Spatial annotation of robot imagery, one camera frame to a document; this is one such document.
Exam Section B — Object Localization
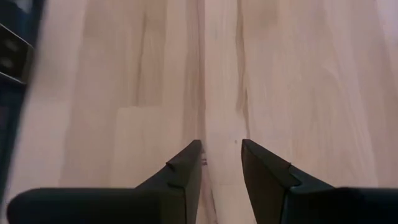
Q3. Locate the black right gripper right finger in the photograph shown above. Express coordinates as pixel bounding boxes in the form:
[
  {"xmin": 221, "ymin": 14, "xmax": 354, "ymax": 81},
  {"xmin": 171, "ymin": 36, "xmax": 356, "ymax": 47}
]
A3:
[{"xmin": 241, "ymin": 138, "xmax": 398, "ymax": 224}]

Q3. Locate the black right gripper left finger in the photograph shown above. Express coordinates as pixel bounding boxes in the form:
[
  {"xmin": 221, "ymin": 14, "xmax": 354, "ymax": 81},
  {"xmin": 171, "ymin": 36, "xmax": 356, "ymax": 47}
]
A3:
[{"xmin": 6, "ymin": 139, "xmax": 203, "ymax": 224}]

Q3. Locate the black metal table frame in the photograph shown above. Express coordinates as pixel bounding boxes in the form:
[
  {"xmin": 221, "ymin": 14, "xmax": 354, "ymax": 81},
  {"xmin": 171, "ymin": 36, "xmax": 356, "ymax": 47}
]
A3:
[{"xmin": 0, "ymin": 0, "xmax": 46, "ymax": 203}]

